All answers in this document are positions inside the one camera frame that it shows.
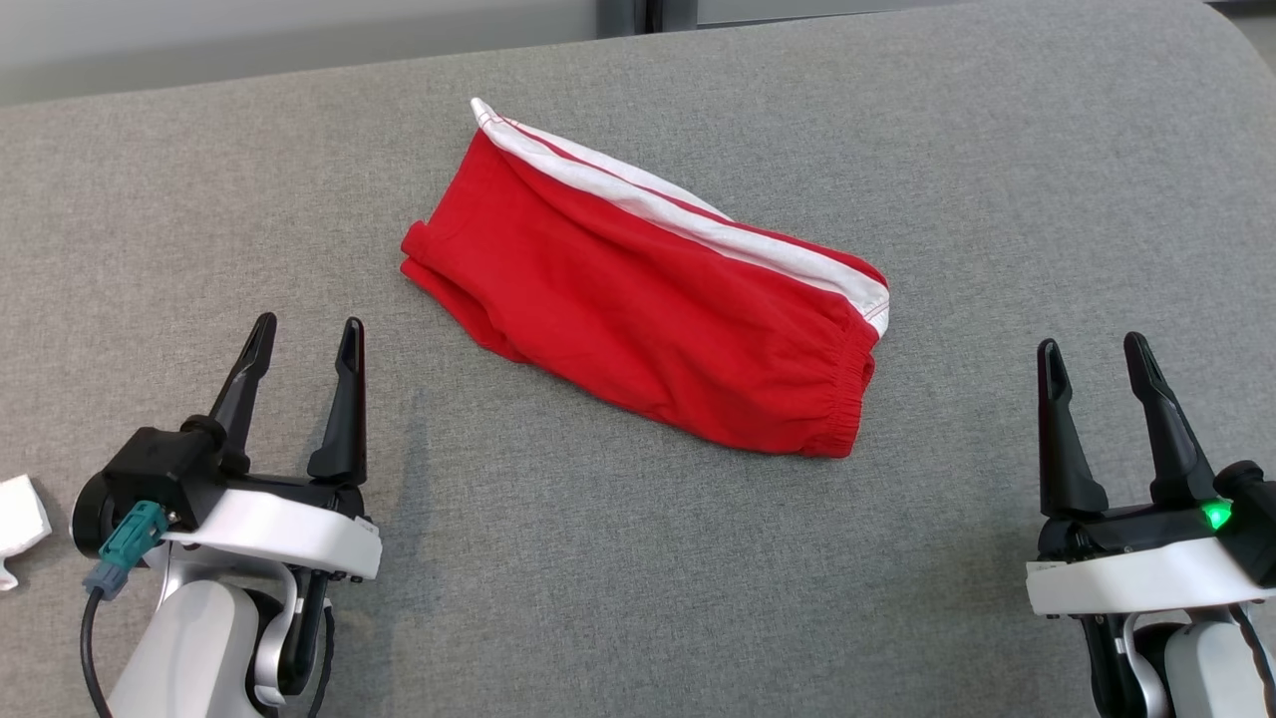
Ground black cable with teal plug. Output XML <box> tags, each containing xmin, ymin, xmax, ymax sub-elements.
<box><xmin>80</xmin><ymin>502</ymin><xmax>170</xmax><ymax>718</ymax></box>

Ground red shorts with white stripe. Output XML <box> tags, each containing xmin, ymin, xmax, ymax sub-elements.
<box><xmin>401</xmin><ymin>97</ymin><xmax>890</xmax><ymax>458</ymax></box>

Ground red white numbered jersey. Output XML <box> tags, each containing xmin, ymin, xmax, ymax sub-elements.
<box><xmin>0</xmin><ymin>476</ymin><xmax>53</xmax><ymax>591</ymax></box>

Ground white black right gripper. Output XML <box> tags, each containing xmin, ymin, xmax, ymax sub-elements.
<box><xmin>1027</xmin><ymin>332</ymin><xmax>1276</xmax><ymax>619</ymax></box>

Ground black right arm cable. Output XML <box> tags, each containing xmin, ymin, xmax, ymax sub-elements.
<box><xmin>1234</xmin><ymin>603</ymin><xmax>1276</xmax><ymax>699</ymax></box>

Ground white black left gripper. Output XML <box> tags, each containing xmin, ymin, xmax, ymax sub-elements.
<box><xmin>164</xmin><ymin>312</ymin><xmax>383</xmax><ymax>581</ymax></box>

